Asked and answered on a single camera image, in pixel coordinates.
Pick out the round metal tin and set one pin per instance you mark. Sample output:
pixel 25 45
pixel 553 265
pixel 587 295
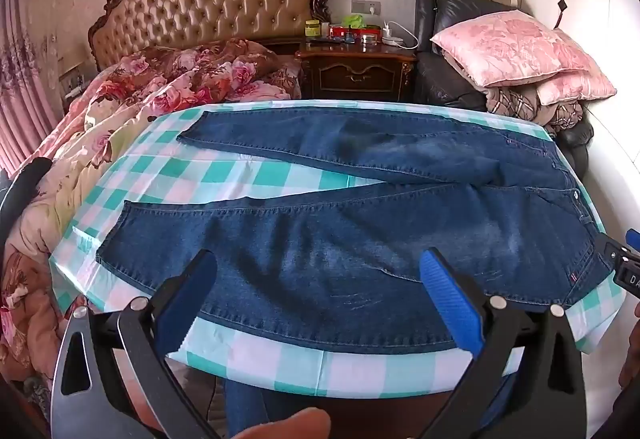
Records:
pixel 370 39

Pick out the blue denim pants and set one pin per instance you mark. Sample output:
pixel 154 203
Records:
pixel 325 244

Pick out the white power strip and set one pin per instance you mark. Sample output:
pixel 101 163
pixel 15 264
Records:
pixel 392 39

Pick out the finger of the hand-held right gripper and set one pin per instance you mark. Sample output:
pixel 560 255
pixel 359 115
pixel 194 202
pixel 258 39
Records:
pixel 610 249

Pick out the large pink floral pillow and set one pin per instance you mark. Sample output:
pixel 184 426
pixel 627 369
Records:
pixel 505 49

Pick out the black padded object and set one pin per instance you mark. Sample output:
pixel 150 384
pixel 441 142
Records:
pixel 22 199

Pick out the yellow lid jar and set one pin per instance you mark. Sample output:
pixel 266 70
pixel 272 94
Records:
pixel 313 30

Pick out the wall socket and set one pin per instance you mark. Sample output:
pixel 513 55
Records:
pixel 365 7

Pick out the red box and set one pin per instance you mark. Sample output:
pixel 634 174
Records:
pixel 345 33

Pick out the black leather armchair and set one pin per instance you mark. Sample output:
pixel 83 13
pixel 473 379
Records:
pixel 440 79

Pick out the green white checkered tablecloth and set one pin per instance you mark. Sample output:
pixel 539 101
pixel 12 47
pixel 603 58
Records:
pixel 225 174

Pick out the green crumpled bag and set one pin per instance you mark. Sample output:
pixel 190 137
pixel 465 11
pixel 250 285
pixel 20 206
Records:
pixel 355 21

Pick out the floral quilt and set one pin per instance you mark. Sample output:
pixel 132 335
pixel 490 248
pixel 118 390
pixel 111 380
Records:
pixel 165 79

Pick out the pink curtain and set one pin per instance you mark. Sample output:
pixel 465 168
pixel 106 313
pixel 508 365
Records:
pixel 20 84

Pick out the plaid brown blanket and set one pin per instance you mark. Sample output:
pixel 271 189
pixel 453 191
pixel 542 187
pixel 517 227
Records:
pixel 520 106

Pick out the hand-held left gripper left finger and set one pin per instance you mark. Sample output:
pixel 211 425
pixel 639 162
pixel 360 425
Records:
pixel 190 299

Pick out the dark wooden nightstand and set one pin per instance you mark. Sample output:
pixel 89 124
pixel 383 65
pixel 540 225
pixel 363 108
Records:
pixel 357 74

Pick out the person's right hand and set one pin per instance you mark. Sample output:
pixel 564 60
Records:
pixel 631 349

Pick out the small pink floral pillow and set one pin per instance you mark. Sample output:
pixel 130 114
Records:
pixel 580 89

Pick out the person's left hand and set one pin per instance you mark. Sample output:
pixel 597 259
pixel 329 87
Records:
pixel 285 426

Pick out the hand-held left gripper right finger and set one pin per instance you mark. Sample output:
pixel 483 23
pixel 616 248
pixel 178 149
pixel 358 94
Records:
pixel 450 304

